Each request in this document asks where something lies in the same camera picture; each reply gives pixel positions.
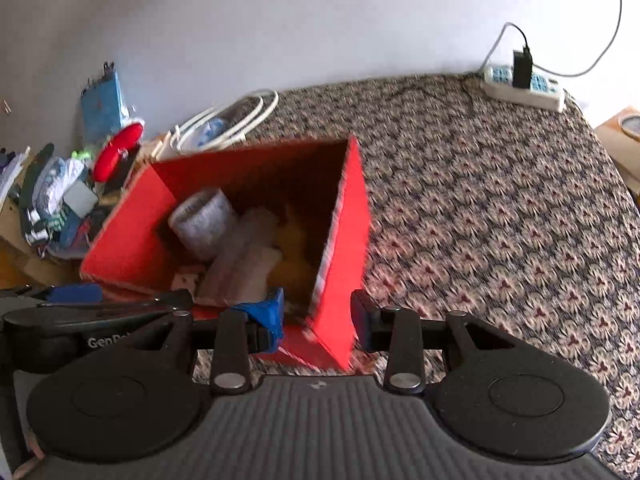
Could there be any yellow gourd toy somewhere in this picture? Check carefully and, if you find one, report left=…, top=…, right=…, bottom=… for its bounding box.
left=272, top=210, right=321, bottom=316

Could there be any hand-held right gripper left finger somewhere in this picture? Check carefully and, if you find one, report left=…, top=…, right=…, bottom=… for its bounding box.
left=127, top=287, right=285, bottom=395

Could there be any red oval case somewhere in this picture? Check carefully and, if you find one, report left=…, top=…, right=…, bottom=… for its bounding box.
left=92, top=120, right=146, bottom=183

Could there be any blue plastic packet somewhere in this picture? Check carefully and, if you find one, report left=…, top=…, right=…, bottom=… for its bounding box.
left=200, top=117, right=232, bottom=148

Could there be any black charger adapter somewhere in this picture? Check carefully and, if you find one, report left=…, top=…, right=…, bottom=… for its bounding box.
left=511, top=46, right=534, bottom=90

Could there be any white coiled cable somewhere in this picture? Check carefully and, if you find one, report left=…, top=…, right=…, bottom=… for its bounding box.
left=167, top=90, right=280, bottom=153

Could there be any red cardboard box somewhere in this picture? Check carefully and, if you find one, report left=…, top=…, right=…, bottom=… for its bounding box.
left=80, top=135, right=373, bottom=371

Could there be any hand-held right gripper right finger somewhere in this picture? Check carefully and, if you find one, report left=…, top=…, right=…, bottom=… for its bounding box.
left=350, top=290, right=526, bottom=395

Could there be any grey rectangular case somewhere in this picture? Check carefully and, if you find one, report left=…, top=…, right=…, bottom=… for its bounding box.
left=62, top=180, right=99, bottom=214

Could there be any white power strip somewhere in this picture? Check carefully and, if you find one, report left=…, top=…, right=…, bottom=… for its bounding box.
left=482, top=64, right=566, bottom=112

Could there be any floral patterned tablecloth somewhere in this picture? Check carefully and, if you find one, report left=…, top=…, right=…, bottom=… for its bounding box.
left=192, top=72, right=628, bottom=476

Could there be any beige piece with holes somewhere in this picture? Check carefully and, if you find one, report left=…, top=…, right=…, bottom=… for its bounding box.
left=171, top=269, right=201, bottom=292

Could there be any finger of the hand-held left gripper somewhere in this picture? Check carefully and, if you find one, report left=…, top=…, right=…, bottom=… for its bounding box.
left=10, top=284, right=104, bottom=307

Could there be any pile of clothes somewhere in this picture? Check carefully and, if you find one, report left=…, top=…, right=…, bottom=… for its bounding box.
left=0, top=145, right=101, bottom=261

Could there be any clear plastic case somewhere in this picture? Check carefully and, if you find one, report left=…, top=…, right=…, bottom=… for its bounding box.
left=200, top=208, right=281, bottom=306

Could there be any blue paper bag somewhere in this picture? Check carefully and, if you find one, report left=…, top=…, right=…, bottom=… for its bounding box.
left=80, top=62, right=126, bottom=143

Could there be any brown cardboard box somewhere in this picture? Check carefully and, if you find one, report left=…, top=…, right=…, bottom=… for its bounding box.
left=595, top=105, right=640, bottom=186

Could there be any black power strip cord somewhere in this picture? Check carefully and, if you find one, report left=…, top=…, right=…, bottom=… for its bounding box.
left=532, top=0, right=623, bottom=77

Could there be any clear tape roll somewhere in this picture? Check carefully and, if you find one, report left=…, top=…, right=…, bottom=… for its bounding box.
left=168, top=187, right=238, bottom=261

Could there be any black charger cable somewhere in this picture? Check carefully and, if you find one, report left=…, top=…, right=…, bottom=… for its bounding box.
left=460, top=22, right=530, bottom=111

